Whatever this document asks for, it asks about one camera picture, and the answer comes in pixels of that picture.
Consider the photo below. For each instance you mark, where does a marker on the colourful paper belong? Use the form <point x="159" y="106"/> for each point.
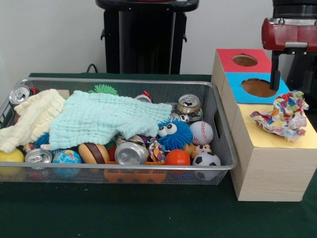
<point x="284" y="116"/>

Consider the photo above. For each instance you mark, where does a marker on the globe print ball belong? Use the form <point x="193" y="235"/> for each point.
<point x="67" y="157"/>

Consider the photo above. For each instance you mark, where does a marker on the dark green tablecloth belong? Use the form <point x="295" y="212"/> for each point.
<point x="148" y="213"/>
<point x="313" y="104"/>

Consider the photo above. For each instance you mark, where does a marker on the shallow metal mesh bin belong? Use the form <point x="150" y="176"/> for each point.
<point x="158" y="85"/>

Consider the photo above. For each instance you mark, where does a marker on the blue fuzzy toy with eyes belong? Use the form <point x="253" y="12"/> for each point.
<point x="178" y="138"/>

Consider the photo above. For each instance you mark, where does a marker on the orange ball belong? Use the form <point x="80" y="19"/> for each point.
<point x="177" y="157"/>

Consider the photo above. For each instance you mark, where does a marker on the cream muslin cloth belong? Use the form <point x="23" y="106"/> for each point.
<point x="34" y="111"/>

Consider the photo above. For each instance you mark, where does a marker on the gold drink can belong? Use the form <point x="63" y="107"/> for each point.
<point x="188" y="106"/>

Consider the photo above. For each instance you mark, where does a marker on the toy hamburger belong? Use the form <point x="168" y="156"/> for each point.
<point x="92" y="153"/>

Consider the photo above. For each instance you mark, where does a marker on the light blue muslin cloth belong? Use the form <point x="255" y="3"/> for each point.
<point x="99" y="116"/>

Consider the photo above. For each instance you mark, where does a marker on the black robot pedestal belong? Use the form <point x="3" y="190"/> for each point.
<point x="138" y="37"/>

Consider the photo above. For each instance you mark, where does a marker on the wooden box with three holes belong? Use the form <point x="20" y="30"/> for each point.
<point x="272" y="168"/>

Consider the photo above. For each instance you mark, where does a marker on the white baseball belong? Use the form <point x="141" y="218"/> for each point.
<point x="201" y="134"/>

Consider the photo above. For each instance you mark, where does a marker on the crushed silver can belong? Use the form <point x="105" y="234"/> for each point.
<point x="130" y="153"/>

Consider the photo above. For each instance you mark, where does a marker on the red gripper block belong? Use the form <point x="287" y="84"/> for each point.
<point x="284" y="34"/>

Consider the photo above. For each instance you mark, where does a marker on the black and white soccer ball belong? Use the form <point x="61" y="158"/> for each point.
<point x="206" y="158"/>

